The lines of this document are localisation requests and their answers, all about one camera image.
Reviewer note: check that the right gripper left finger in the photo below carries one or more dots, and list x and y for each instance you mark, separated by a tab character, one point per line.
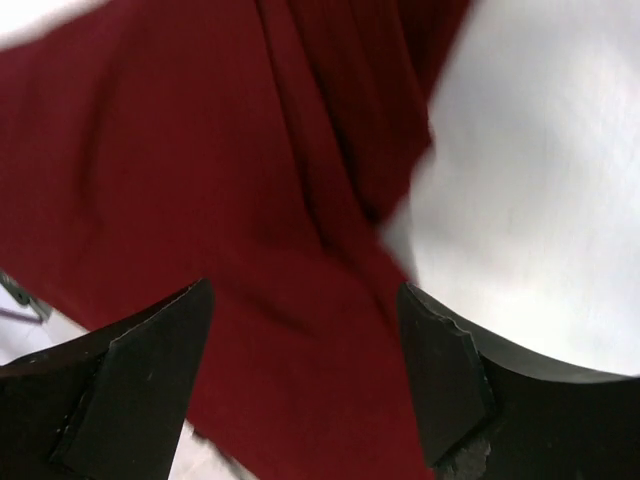
110	404

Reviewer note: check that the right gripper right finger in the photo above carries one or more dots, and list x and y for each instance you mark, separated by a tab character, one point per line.
488	408

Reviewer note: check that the dark red t-shirt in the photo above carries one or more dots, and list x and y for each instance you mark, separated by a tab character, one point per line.
259	144

